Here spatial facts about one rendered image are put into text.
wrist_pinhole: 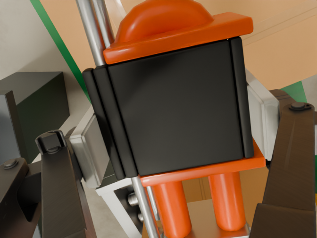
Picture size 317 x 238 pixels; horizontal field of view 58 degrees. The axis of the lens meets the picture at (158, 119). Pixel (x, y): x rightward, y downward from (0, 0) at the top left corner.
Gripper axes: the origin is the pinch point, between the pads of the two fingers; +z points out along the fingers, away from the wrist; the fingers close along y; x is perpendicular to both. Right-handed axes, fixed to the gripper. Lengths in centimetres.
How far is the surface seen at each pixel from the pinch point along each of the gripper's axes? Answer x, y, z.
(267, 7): -3, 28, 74
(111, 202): -59, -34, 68
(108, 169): -50, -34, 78
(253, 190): -47, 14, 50
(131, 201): -63, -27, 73
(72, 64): -16, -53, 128
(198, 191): -50, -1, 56
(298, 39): -14, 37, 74
